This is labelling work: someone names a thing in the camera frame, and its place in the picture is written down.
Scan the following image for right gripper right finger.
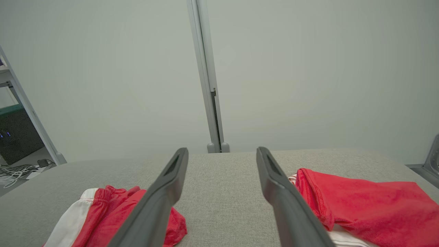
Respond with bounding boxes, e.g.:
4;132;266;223
256;147;335;247

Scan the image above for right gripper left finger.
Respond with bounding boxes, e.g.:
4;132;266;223
108;148;189;247

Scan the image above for red and white shorts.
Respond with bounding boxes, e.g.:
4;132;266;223
42;185;188;247

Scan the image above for red basketball jersey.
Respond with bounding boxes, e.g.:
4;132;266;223
288;168;439;247

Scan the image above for white power strip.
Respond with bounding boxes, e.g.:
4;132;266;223
25;167;46;181

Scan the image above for grey metal partition foot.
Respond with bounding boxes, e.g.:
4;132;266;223
406;133;439;189

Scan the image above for black computer box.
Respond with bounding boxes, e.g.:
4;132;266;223
0;104;46;166

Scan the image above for white cable bundle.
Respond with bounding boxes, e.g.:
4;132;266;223
0;164;39;189

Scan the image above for grey partition joint post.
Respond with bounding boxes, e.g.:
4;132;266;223
186;0;230;154

